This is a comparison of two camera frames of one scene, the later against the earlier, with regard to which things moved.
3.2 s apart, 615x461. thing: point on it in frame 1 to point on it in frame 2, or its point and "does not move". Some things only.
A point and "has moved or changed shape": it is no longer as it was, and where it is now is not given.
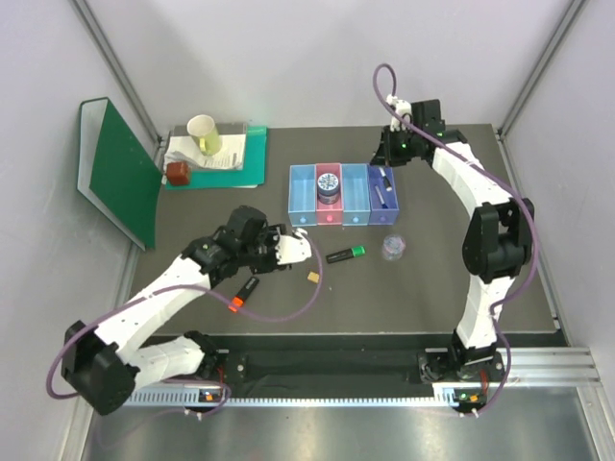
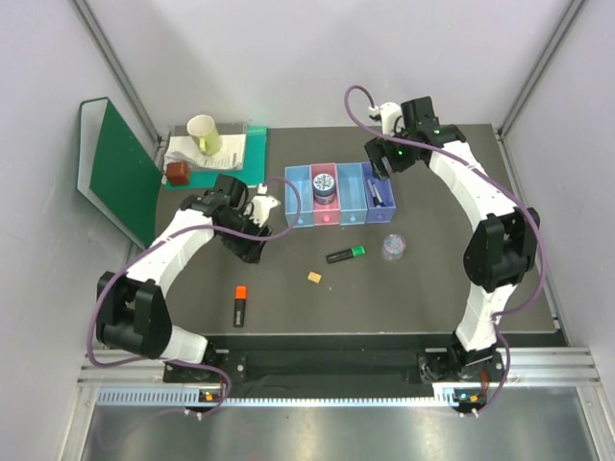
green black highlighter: x=345 y=254 does not move
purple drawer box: x=377 y=213 does not move
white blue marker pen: x=382 y=204 does not move
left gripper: x=280 y=247 to x=248 y=251
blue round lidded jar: x=328 y=188 does not move
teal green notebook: x=252 y=173 does not move
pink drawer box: x=329 y=194 has moved or changed shape
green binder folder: x=116 y=173 does not move
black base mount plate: x=242 y=367 does not move
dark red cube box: x=178 y=173 does not move
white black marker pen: x=389 y=188 to x=373 y=193
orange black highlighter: x=240 y=297 to x=240 y=297
